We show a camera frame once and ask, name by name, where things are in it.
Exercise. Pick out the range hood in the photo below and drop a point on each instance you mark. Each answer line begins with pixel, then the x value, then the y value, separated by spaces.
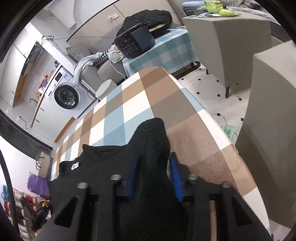
pixel 30 58

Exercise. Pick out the round white stool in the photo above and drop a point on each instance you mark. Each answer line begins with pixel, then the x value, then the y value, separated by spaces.
pixel 106 89

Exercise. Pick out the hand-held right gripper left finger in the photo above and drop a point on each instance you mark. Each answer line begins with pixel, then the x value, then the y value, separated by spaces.
pixel 133 176

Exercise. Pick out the pale grey crumpled clothes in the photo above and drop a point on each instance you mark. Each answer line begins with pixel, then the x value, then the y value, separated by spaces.
pixel 114 53

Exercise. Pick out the white kitchen base cabinet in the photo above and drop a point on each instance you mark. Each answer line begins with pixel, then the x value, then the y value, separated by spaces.
pixel 44 102

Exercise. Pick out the wall socket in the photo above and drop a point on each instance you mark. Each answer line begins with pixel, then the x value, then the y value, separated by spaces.
pixel 113 17

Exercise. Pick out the white washing machine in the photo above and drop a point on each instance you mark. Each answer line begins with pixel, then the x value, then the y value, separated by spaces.
pixel 78 109

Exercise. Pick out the grey sofa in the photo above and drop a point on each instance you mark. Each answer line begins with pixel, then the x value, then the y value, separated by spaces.
pixel 106 69

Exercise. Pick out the red box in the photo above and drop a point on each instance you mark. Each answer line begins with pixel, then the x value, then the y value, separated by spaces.
pixel 44 82

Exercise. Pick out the light grey garment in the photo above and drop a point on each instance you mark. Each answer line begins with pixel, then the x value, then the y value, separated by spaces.
pixel 85 62

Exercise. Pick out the grey square stool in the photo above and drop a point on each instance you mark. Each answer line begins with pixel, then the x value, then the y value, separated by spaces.
pixel 231 46

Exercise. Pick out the grey duvet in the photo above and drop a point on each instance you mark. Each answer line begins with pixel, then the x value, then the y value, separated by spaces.
pixel 254 9

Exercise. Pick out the woven laundry basket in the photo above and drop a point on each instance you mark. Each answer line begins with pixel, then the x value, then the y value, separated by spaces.
pixel 44 164

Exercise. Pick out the brown blue checked tablecloth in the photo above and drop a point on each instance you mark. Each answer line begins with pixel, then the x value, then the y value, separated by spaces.
pixel 161 97

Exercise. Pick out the black knit sweater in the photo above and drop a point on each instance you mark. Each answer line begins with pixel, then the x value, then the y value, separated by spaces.
pixel 148 150

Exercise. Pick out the white wall cupboard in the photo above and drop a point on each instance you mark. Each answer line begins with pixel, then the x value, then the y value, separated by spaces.
pixel 11 76

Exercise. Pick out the black jacket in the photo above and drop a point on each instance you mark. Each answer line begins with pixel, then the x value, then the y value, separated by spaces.
pixel 148 18

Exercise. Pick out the purple bag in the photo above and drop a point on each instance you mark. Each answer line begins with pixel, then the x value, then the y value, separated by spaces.
pixel 38 185

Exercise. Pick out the houndstooth cloth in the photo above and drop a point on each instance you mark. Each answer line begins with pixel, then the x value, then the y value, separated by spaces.
pixel 104 56

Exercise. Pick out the blue pillow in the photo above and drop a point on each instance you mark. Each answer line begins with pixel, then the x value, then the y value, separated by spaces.
pixel 192 4

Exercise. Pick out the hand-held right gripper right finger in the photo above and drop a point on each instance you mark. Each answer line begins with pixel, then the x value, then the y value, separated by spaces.
pixel 176 180

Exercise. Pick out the black pressure cooker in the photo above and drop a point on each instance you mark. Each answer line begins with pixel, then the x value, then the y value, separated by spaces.
pixel 136 39

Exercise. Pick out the shoe rack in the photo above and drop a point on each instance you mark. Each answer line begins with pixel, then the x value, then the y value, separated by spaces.
pixel 25 213

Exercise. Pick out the green power strip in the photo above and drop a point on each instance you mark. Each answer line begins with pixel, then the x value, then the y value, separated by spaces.
pixel 228 131

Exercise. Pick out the blue checked side table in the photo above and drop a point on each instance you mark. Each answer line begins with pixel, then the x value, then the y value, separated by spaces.
pixel 168 51

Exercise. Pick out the kitchen faucet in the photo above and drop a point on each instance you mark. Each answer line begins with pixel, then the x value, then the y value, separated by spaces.
pixel 33 100

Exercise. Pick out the grey cushion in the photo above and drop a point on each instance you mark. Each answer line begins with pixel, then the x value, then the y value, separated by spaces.
pixel 77 52

